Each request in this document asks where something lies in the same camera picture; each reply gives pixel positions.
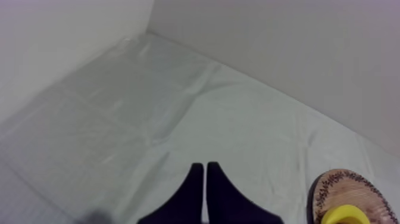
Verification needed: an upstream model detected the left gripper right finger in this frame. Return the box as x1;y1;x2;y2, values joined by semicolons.
206;161;285;224

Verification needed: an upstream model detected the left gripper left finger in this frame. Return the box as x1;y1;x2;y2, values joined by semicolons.
136;162;205;224

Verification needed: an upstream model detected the round wooden board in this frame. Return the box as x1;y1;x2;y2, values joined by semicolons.
307;169;399;224

